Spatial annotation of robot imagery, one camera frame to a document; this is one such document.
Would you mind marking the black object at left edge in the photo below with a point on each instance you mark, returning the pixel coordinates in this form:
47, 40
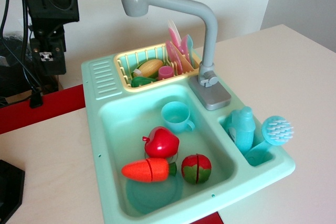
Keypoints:
12, 188

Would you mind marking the red toy apple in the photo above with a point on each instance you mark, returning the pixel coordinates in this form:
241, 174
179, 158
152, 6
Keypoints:
161, 143

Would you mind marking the red toy tomato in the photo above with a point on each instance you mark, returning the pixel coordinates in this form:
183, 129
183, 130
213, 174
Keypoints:
196, 169

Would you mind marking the grey toy faucet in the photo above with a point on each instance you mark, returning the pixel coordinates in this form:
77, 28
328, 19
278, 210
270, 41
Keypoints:
205, 85

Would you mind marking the toy corn cob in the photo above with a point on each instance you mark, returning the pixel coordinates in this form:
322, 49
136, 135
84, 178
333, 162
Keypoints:
148, 69

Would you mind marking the orange toy carrot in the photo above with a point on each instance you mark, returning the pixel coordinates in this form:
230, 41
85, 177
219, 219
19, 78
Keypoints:
149, 170

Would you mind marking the blue toy soap bottle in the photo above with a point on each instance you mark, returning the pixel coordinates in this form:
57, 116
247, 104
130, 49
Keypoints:
240, 127

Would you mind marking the blue toy scrub brush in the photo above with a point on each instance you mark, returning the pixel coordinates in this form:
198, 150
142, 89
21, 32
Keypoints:
276, 131

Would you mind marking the green toy vegetable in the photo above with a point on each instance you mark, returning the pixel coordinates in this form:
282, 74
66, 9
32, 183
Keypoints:
140, 81

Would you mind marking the pink toy cup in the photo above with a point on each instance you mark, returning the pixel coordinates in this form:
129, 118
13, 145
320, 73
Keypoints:
165, 72

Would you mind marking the white toy plate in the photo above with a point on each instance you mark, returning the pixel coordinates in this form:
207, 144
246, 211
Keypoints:
171, 23

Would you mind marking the teal upright toy plate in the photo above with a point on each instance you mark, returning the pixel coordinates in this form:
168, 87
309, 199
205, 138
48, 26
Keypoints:
186, 47

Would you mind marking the light blue toy cup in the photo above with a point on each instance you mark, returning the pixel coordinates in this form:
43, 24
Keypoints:
177, 117

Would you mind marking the mint green toy sink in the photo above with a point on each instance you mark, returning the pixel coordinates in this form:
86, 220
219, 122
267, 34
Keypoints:
118, 119

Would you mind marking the yellow dish rack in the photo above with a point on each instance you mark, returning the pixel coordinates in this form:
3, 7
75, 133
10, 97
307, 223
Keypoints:
126, 62

